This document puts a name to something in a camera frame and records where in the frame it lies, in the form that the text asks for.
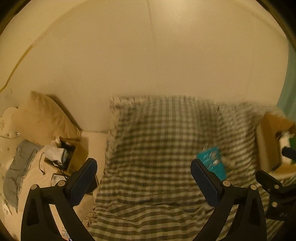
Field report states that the blue blister pack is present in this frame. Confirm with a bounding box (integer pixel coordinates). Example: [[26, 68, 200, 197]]
[[197, 146, 227, 181]]

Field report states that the small white plush toy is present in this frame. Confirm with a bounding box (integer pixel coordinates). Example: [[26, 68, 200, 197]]
[[277, 131, 295, 148]]

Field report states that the open brown cardboard box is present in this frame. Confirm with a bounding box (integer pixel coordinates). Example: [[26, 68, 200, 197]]
[[256, 113, 295, 180]]

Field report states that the teal curtain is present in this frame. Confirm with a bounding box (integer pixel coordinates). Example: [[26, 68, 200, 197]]
[[277, 42, 296, 121]]

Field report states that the grey blue garment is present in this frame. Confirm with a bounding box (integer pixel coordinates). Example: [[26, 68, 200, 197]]
[[3, 140, 43, 212]]

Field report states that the small cluttered cardboard box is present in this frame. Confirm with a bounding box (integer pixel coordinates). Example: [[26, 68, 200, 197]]
[[43, 137, 88, 176]]

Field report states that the cream tufted headboard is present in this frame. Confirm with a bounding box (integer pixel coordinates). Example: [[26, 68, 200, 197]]
[[0, 106, 26, 181]]

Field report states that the beige pillow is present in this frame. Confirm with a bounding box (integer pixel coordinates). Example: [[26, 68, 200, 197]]
[[11, 91, 81, 146]]

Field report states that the grey white checkered blanket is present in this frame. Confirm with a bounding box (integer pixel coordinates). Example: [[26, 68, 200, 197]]
[[88, 96, 284, 240]]

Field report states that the white patterned pillow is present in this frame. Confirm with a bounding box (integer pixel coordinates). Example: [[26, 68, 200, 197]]
[[105, 95, 150, 163]]

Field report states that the black cable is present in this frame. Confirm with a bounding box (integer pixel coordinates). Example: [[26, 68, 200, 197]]
[[38, 151, 47, 176]]

